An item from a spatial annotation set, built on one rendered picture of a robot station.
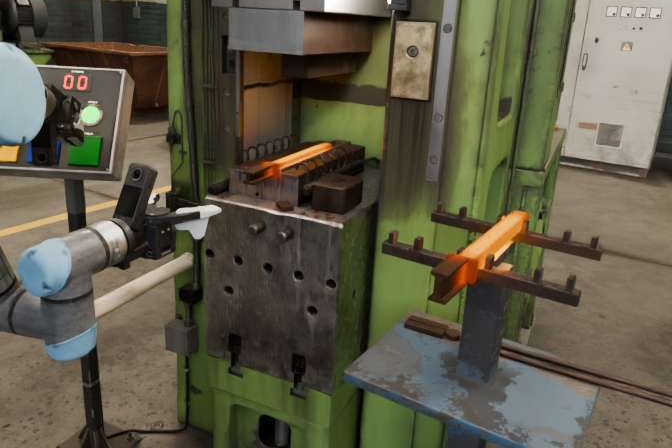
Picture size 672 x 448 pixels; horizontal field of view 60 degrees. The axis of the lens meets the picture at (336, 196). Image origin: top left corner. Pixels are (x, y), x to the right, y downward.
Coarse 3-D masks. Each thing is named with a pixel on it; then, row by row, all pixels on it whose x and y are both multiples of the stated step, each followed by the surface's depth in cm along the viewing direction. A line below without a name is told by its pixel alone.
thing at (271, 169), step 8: (320, 144) 165; (328, 144) 165; (304, 152) 154; (312, 152) 156; (280, 160) 144; (288, 160) 144; (296, 160) 148; (256, 168) 134; (264, 168) 134; (272, 168) 138; (248, 176) 131; (256, 176) 133; (264, 176) 136; (272, 176) 138; (248, 184) 131
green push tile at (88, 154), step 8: (88, 136) 143; (88, 144) 143; (96, 144) 143; (72, 152) 142; (80, 152) 142; (88, 152) 142; (96, 152) 142; (72, 160) 142; (80, 160) 142; (88, 160) 142; (96, 160) 142
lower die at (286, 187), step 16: (304, 144) 177; (352, 144) 175; (256, 160) 154; (272, 160) 151; (304, 160) 149; (320, 160) 153; (336, 160) 156; (240, 176) 144; (288, 176) 138; (304, 176) 140; (320, 176) 148; (240, 192) 145; (256, 192) 143; (272, 192) 141; (288, 192) 139
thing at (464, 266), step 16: (496, 224) 103; (512, 224) 103; (480, 240) 95; (496, 240) 95; (448, 256) 86; (464, 256) 86; (480, 256) 88; (432, 272) 79; (448, 272) 79; (464, 272) 85; (448, 288) 81
